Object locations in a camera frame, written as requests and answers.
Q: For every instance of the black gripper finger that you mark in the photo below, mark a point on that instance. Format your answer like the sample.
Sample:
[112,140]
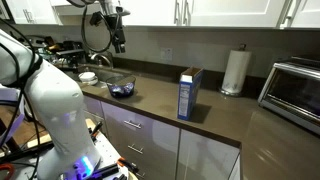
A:
[122,48]
[117,49]

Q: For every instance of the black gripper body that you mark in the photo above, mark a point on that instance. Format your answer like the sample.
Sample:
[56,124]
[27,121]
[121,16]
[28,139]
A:
[116,30]

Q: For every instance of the black wire mesh basket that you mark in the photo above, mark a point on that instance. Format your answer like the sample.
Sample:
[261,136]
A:
[120,80]

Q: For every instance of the blue snack pack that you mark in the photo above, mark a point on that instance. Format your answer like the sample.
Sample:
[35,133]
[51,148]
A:
[121,90]

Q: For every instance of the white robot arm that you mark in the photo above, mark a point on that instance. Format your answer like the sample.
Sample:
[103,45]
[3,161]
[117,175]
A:
[57,101]

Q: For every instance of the chrome sink faucet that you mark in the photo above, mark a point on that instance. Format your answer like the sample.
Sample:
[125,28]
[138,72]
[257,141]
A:
[101,58]

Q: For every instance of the white bowl in sink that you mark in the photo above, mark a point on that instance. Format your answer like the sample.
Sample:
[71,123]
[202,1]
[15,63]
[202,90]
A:
[89,78]

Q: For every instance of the blue cereal box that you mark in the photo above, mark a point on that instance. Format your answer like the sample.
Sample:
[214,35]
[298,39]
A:
[189,84]

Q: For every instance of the white lower cabinets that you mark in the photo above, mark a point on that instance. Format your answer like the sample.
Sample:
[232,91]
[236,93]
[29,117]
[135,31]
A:
[162,151]

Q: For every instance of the white cabinets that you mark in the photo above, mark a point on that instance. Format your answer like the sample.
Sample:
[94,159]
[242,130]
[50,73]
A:
[279,14]
[162,151]

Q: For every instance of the white paper towel roll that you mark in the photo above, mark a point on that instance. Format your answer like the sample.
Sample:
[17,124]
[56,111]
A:
[236,70]

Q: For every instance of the silver toaster oven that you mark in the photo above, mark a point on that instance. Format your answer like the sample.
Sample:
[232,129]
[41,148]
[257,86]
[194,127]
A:
[292,90]

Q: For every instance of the white upper cabinets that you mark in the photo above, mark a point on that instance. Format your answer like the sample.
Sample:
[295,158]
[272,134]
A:
[279,14]

